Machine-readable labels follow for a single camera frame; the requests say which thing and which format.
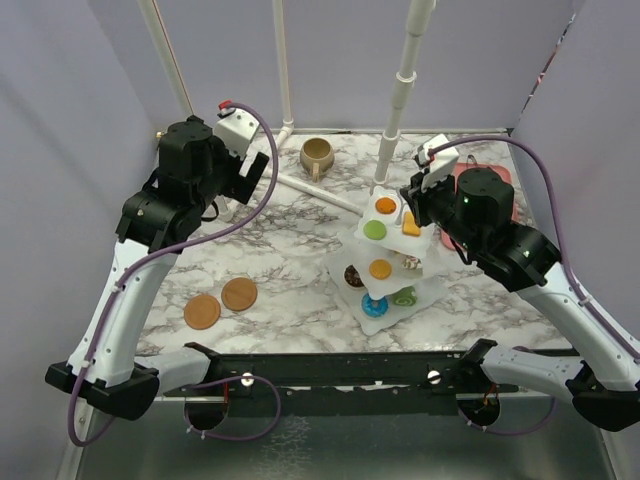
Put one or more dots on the pink serving tray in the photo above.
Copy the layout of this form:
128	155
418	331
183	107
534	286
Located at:
483	205

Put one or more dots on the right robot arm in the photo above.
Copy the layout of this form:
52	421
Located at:
524	261

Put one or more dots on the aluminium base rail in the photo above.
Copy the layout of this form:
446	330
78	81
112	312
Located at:
350	385

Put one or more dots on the wooden coaster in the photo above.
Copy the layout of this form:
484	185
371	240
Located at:
239	294
202	312

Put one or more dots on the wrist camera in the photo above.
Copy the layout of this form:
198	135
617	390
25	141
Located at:
236	128
438	166

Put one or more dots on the chocolate swiss roll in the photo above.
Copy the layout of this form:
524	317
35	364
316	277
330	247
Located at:
412	263

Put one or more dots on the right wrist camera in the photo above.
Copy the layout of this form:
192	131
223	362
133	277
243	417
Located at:
438	166

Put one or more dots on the blue frosted donut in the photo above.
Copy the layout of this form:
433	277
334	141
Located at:
374	308

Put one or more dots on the green round pastry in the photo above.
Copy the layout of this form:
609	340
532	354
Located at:
374	230

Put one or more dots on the white pvc frame middle pole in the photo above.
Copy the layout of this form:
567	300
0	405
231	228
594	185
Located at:
287	127

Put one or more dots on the chocolate donut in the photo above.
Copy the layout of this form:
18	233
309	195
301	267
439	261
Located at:
352	278

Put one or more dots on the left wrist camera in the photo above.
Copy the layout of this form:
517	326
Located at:
236	128

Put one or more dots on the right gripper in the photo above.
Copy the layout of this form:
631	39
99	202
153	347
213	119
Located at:
418	198

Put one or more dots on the beige ceramic cup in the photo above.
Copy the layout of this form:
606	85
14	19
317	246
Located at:
317	157

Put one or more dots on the white pvc frame left pole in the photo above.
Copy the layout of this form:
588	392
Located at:
156	27

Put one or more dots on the orange cookie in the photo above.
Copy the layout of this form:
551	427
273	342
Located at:
385	205

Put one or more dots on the white tiered serving stand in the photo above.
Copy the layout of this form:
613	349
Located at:
357	250

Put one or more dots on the yellow round biscuit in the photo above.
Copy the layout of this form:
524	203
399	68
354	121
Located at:
380	269

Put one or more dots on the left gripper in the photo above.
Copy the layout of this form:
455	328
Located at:
239	186

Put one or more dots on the white pvc frame right pole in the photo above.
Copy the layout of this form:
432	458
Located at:
419	15

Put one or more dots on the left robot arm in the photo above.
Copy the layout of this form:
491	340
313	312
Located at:
196	164

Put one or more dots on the white pvc frame pole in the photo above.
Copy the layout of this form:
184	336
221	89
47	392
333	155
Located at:
419	15
156	27
287	127

